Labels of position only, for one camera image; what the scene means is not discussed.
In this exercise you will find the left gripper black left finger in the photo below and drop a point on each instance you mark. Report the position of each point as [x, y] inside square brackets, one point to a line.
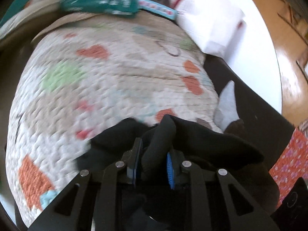
[132, 161]

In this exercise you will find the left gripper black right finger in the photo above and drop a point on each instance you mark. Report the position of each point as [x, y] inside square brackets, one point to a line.
[174, 169]

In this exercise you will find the black pants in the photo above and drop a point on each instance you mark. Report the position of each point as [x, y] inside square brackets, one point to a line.
[225, 184]

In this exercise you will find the red floral cloth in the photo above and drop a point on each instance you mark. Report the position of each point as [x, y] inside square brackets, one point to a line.
[291, 165]

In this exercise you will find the white sock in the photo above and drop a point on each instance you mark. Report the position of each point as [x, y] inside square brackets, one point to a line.
[226, 111]

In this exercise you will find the quilted heart pattern bedspread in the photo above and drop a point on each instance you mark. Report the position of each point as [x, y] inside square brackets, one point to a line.
[86, 74]

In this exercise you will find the green paper ream pack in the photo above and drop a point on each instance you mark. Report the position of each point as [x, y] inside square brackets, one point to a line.
[124, 8]

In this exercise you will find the light blue flat box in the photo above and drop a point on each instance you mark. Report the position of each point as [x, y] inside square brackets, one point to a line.
[158, 9]

